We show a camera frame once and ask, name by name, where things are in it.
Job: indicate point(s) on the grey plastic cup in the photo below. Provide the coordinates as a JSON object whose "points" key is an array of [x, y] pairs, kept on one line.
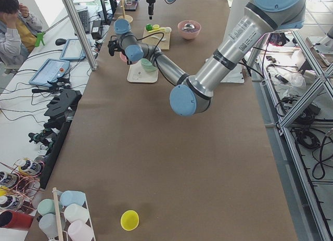
{"points": [[48, 225]]}

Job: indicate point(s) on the cream rabbit tray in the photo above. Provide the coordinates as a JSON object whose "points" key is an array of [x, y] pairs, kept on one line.
{"points": [[137, 74]]}

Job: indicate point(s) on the green plastic cup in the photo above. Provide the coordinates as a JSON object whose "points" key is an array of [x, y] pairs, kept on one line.
{"points": [[46, 206]]}

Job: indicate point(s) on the white ceramic spoon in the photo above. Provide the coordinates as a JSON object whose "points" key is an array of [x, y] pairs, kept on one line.
{"points": [[158, 38]]}

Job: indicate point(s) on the seated person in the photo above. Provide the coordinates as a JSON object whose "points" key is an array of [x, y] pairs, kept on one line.
{"points": [[19, 29]]}

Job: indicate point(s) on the blue teach pendant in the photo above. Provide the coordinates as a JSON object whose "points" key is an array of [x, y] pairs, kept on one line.
{"points": [[50, 71], [72, 51]]}

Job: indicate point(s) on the bamboo cutting board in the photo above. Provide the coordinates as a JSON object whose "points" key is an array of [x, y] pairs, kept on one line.
{"points": [[165, 45]]}

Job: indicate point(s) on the black computer mouse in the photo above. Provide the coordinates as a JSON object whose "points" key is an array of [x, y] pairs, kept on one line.
{"points": [[60, 41]]}

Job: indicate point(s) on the black keyboard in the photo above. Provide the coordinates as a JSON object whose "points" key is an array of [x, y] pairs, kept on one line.
{"points": [[84, 19]]}

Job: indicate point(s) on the pink plastic cup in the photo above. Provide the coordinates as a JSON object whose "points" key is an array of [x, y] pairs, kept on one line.
{"points": [[78, 230]]}

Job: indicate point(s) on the aluminium frame post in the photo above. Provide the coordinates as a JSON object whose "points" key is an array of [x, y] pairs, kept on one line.
{"points": [[78, 28]]}

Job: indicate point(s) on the white plastic cup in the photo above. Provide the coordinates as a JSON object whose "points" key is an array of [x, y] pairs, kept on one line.
{"points": [[75, 212]]}

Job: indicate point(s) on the black slotted holder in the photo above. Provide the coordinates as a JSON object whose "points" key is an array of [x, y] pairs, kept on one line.
{"points": [[67, 99]]}

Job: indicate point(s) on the blue plastic cup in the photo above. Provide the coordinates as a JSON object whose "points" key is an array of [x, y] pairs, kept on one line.
{"points": [[72, 197]]}

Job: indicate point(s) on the blue teach pendant far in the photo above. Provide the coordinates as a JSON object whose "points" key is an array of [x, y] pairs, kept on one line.
{"points": [[72, 51]]}

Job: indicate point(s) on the metal ice scoop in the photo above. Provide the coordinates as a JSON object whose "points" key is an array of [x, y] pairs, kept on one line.
{"points": [[189, 27]]}

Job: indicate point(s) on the yellow plastic toy knife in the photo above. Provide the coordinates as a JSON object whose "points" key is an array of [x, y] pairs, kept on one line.
{"points": [[162, 29]]}

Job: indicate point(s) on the wooden cup tree stand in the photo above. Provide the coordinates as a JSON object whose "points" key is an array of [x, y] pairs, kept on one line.
{"points": [[124, 15]]}

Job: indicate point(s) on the black power adapter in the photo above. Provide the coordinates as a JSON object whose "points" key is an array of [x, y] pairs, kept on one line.
{"points": [[97, 28]]}

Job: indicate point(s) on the small pink bowl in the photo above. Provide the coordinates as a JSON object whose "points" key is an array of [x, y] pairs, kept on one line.
{"points": [[122, 57]]}

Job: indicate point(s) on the red cylinder can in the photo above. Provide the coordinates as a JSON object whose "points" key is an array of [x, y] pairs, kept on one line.
{"points": [[16, 220]]}

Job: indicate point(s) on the blue teach pendant near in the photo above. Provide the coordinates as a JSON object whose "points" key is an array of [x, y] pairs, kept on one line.
{"points": [[50, 71]]}

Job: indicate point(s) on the lemon slice upper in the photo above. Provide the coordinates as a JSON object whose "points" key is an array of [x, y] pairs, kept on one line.
{"points": [[155, 26]]}

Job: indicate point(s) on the large pink bowl with ice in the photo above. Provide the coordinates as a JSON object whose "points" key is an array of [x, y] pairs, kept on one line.
{"points": [[189, 35]]}

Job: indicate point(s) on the white toy garlic bulb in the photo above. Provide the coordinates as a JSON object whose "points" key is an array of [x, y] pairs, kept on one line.
{"points": [[168, 30]]}

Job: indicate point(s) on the green toy lime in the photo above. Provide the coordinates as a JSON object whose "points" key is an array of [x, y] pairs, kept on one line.
{"points": [[148, 27]]}

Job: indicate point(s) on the green clamp tool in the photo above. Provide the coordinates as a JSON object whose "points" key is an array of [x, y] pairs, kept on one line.
{"points": [[40, 39]]}

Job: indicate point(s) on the yellow plastic cup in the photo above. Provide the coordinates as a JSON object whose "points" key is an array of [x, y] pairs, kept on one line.
{"points": [[129, 220]]}

